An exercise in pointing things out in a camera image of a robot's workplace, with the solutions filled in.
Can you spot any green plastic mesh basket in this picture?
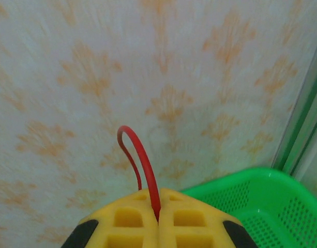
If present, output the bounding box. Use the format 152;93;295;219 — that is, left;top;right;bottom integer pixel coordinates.
180;167;317;248

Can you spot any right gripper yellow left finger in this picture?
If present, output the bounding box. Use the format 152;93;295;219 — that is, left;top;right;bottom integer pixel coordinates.
60;188;159;248

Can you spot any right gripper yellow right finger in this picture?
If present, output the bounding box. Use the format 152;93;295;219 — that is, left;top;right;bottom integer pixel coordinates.
159;188;260;248

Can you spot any aluminium frame post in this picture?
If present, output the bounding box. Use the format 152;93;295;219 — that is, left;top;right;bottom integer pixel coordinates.
271;33;317;181

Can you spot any thin red cable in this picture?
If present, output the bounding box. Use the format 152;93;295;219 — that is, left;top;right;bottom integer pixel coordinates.
116;125;162;223

